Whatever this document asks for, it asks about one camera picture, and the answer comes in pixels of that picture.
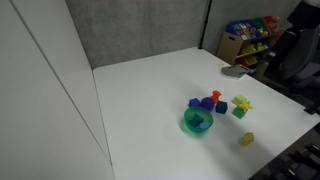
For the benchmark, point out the red storage bin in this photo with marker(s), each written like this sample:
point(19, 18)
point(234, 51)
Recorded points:
point(271, 23)

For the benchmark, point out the yellow gear toy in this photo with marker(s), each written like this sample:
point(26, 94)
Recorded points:
point(245, 106)

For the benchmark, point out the blue storage bin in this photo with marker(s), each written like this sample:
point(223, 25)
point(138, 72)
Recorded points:
point(241, 29)

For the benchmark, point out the orange toy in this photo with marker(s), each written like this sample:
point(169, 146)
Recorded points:
point(216, 96)

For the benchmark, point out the green translucent bowl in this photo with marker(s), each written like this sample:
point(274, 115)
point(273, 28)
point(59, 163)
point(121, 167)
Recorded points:
point(198, 120)

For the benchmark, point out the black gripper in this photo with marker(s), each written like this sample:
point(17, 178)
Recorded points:
point(303, 15)

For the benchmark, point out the black equipment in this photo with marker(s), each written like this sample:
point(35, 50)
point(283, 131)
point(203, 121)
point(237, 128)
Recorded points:
point(295, 160)

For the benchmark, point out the lime green block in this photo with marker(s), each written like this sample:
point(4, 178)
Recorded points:
point(238, 99)

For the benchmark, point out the black pole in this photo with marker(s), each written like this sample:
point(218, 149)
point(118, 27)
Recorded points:
point(205, 23)

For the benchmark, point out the yellowish tape sticker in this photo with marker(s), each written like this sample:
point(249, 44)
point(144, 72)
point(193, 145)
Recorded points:
point(219, 63)

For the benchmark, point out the wooden toy shelf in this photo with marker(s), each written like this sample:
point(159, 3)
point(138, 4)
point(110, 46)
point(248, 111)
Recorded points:
point(228, 46)

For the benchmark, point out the green cube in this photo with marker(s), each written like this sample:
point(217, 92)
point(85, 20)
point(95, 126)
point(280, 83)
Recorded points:
point(238, 113)

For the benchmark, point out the blue hexagon block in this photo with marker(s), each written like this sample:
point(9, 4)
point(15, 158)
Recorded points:
point(194, 102)

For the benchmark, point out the grey metal plate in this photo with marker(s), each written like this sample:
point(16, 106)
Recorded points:
point(235, 71)

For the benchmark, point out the purple ball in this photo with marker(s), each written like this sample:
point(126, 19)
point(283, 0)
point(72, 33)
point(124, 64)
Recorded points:
point(207, 103)

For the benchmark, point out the dark blue cube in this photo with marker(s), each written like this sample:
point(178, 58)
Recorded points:
point(221, 107)

